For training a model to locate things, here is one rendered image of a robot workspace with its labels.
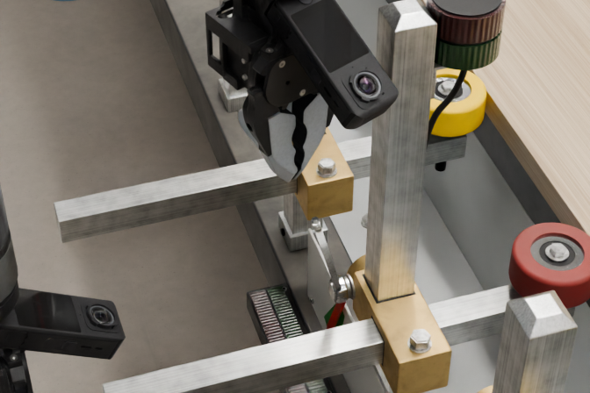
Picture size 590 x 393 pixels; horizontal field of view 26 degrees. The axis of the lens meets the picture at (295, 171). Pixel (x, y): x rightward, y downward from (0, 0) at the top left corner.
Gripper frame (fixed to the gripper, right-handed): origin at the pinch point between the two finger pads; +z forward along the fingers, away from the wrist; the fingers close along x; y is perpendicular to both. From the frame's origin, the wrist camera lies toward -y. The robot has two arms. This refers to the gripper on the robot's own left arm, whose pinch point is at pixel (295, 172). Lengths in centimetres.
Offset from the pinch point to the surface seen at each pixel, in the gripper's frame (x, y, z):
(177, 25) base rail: -27, 61, 31
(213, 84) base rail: -23, 47, 31
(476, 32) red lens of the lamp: -9.7, -9.5, -15.4
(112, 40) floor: -64, 151, 101
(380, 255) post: -4.5, -6.3, 7.7
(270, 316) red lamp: -4.8, 10.4, 30.5
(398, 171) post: -5.5, -6.7, -1.8
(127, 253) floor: -30, 91, 101
